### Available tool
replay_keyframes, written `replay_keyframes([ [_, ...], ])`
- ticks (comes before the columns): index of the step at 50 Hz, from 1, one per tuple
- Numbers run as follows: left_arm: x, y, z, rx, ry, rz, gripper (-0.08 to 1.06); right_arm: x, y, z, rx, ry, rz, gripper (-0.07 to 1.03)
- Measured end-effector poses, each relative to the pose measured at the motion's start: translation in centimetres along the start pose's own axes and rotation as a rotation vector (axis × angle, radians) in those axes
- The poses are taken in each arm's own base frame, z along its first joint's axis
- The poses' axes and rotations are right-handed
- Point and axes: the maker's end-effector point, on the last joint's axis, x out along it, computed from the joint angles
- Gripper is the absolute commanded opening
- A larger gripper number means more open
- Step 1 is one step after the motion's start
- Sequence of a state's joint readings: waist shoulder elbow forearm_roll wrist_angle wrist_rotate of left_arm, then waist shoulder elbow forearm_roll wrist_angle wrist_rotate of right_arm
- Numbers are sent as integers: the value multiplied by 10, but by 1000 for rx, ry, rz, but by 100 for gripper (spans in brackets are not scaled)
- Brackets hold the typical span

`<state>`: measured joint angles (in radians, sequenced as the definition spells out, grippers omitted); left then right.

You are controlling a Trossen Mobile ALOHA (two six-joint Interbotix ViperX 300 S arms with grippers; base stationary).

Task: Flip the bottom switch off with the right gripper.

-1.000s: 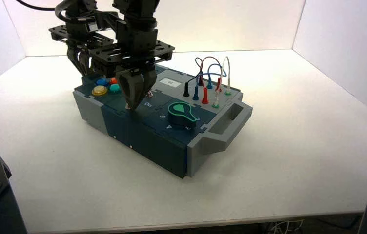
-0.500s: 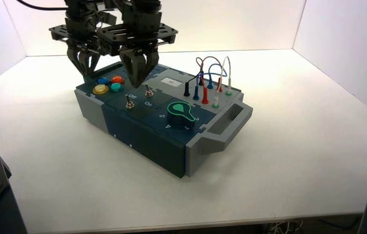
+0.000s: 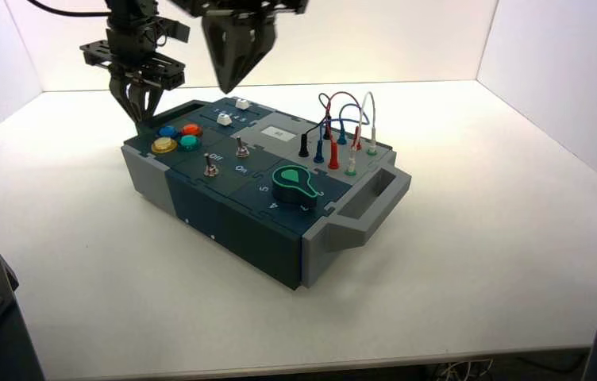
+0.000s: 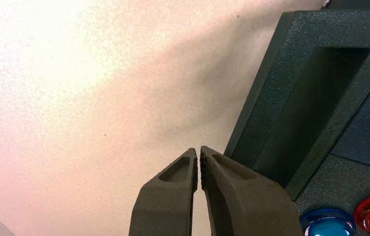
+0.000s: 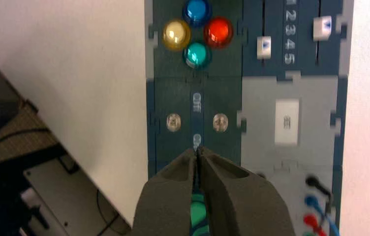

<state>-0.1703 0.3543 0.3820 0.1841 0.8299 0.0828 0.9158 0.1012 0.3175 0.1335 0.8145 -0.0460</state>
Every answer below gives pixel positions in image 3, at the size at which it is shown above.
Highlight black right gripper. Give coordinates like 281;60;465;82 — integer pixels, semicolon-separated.
169;0;310;96

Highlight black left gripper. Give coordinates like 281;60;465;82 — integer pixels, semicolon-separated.
79;13;187;134

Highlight yellow round push button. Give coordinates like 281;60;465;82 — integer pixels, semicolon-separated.
150;137;179;155

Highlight white display label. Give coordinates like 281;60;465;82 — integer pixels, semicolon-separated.
259;125;298;142

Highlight black green rotary knob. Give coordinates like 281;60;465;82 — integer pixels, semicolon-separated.
271;164;325;210

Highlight blue grey control box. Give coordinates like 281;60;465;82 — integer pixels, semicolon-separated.
120;98;413;291

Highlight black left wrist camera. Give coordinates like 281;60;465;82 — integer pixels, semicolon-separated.
159;17;191;44

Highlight black jumper cable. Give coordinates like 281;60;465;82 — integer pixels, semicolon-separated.
304;117;329;137

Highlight red jumper cable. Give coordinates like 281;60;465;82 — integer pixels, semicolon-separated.
318;91;365;143

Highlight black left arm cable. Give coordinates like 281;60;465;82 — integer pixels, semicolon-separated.
27;0;110;17

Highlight blue jumper cable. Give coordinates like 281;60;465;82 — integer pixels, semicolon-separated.
325;103;371;140

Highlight white jumper cable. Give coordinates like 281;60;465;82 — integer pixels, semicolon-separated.
353;91;379;151

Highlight white wires under table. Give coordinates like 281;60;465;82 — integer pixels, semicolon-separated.
437;361;494;381

